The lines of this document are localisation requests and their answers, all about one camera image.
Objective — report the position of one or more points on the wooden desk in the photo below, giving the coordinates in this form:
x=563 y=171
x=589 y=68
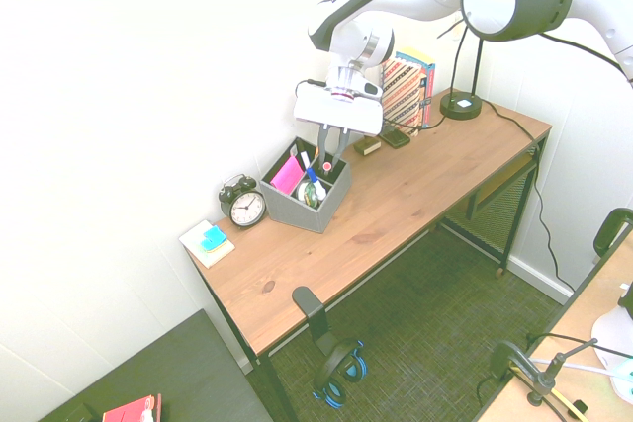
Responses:
x=269 y=377

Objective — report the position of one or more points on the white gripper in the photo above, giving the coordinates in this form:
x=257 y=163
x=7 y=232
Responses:
x=341 y=110

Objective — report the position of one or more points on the small black case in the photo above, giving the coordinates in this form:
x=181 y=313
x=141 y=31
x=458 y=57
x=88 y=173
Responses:
x=396 y=139

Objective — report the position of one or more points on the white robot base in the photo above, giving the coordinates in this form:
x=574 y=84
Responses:
x=610 y=333

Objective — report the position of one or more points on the black camera stand clamp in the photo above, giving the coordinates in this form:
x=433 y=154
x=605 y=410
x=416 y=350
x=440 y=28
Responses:
x=536 y=377

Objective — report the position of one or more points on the red-capped marker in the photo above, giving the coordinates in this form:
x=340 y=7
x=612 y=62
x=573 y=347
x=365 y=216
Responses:
x=327 y=166

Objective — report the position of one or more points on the black headphone hook clamp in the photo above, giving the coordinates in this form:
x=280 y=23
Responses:
x=316 y=318

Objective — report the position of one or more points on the black mesh desk shelf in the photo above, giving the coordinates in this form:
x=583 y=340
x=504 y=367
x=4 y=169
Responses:
x=499 y=209

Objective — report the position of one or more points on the red notebook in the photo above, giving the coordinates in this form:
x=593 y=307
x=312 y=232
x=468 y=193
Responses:
x=131 y=409

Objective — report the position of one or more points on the clear Scotch tape dispenser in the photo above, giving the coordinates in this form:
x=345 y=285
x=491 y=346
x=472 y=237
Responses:
x=309 y=193

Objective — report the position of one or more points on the white notepad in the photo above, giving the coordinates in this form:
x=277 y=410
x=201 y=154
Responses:
x=195 y=244

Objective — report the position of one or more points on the black side table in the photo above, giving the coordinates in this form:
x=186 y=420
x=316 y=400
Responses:
x=173 y=372

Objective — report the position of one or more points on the patterned striped book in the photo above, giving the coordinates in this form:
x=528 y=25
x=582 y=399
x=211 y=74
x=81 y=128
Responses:
x=403 y=93

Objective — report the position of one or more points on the pink sticky note pad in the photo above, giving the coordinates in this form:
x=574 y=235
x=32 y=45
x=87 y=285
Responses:
x=287 y=175

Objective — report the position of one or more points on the grey fabric desk organizer holder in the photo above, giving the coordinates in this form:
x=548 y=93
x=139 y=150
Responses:
x=301 y=212

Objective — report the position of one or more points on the yellow sticky note pad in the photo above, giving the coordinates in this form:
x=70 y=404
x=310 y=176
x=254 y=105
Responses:
x=223 y=249

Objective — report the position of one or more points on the black twin-bell alarm clock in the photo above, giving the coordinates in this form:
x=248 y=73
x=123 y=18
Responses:
x=244 y=207

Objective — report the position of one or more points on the white marker with blue cap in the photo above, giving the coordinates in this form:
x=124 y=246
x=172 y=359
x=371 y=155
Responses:
x=313 y=176

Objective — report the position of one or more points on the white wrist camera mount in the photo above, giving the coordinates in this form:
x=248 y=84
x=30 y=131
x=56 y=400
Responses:
x=348 y=78

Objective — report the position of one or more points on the black desk lamp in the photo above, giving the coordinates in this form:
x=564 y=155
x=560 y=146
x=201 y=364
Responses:
x=460 y=107

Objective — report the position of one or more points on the black and blue headphones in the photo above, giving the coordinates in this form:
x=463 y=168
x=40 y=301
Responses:
x=341 y=372

